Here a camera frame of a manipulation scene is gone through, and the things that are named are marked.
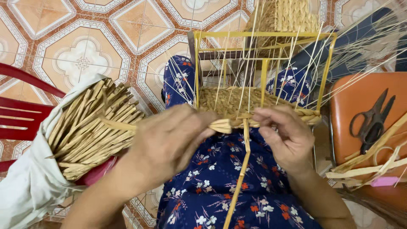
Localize person's right hand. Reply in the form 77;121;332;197
252;106;316;177

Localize person's left hand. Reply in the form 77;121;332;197
127;104;220;192

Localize unfinished woven basket yellow frame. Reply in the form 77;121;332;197
192;30;338;135

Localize straw weaving strand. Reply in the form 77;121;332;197
100;116;233;134

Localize blue floral dress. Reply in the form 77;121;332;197
155;55;323;229

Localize dark wooden stool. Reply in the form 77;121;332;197
187;31;256;87

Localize long yellow straw strip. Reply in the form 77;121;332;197
223;119;252;229

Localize bundle of dried straw strips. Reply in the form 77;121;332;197
47;78;147;182

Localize finished woven straw basket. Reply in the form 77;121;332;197
244;0;321;58

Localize orange seat chair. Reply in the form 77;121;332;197
328;72;407;227

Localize dark blue cloth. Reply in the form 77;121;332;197
282;6;407;84

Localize black scissors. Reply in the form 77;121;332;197
349;88;397;155

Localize loose straw strips heap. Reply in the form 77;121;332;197
326;111;407;191

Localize red plastic chair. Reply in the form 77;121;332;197
0;62;119;187

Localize white cloth wrap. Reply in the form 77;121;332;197
0;73;112;229

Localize bundle of thin pale reeds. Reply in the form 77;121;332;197
313;0;407;105

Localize pink flat piece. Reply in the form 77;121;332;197
370;176;400;187

